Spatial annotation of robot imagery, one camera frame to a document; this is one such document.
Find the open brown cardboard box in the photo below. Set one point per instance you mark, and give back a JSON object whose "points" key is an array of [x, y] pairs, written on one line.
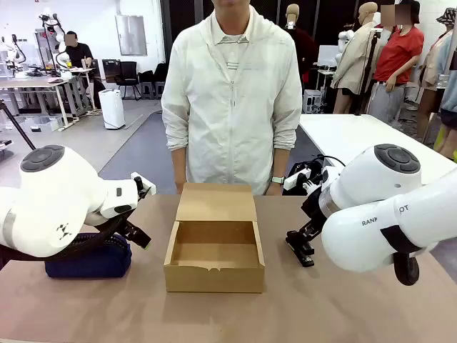
{"points": [[214, 280]]}

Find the white background table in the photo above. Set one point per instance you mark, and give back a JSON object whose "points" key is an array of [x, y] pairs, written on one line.
{"points": [[339, 135]]}

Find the mannequin in beige jacket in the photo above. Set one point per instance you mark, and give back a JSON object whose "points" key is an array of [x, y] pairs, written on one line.
{"points": [[351, 60]]}

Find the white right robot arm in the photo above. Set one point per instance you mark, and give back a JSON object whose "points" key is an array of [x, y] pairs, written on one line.
{"points": [[375, 228]]}

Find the mannequin in red shirt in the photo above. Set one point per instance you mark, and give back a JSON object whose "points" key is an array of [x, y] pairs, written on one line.
{"points": [[400, 53]]}

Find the white plastic crate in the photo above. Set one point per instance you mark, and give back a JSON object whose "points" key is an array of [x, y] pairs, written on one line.
{"points": [[312, 101]]}

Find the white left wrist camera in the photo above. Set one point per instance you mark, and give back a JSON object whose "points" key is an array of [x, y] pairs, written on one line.
{"points": [[151, 187]]}

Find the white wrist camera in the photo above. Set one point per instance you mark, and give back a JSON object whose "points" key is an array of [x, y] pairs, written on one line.
{"points": [[151, 187], [294, 179]]}

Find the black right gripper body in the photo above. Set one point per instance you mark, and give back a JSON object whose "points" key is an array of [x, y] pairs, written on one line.
{"points": [[314, 209]]}

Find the person's left forearm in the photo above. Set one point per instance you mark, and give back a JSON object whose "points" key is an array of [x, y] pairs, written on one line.
{"points": [[282, 162]]}

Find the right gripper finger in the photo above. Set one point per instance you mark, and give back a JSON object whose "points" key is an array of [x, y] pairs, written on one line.
{"points": [[302, 228], [312, 234]]}

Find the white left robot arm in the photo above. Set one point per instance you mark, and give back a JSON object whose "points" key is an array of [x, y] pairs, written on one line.
{"points": [[53, 200]]}

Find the person's right forearm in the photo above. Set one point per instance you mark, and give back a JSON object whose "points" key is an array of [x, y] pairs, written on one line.
{"points": [[179, 166]]}

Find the navy blue fabric pouch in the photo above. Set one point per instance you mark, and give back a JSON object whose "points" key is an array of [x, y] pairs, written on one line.
{"points": [[89, 266]]}

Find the seated person in black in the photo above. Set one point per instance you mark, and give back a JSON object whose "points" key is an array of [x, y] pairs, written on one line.
{"points": [[80, 53]]}

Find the person in white jacket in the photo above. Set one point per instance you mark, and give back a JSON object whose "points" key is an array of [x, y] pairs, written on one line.
{"points": [[232, 125]]}

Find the person's right hand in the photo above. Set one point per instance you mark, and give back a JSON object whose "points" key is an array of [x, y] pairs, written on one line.
{"points": [[179, 188]]}

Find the mannequin in dark clothes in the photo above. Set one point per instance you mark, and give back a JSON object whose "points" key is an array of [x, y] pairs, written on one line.
{"points": [[303, 46]]}

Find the white air purifier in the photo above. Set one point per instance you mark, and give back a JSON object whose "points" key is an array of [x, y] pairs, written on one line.
{"points": [[112, 110]]}

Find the grey background workbench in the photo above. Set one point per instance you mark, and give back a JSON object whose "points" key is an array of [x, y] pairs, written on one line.
{"points": [[32, 83]]}

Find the person's left hand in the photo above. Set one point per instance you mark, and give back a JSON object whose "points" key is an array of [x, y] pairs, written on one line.
{"points": [[275, 189]]}

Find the mannequin in light blue top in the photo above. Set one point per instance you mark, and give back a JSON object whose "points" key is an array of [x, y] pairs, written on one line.
{"points": [[450, 89]]}

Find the white background board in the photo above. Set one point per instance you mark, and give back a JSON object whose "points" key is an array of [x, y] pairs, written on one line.
{"points": [[326, 55]]}

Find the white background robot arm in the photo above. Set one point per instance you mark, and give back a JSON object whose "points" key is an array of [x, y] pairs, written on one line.
{"points": [[53, 30], [10, 50]]}

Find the black tripod leg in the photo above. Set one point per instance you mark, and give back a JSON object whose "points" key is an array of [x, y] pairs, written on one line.
{"points": [[18, 125]]}

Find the metal wall panel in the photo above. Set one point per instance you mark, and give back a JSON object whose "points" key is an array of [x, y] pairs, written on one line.
{"points": [[131, 35]]}

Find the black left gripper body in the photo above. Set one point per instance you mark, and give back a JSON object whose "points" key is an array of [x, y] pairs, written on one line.
{"points": [[125, 223]]}

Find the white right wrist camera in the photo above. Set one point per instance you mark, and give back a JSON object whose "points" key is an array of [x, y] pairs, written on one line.
{"points": [[294, 179]]}

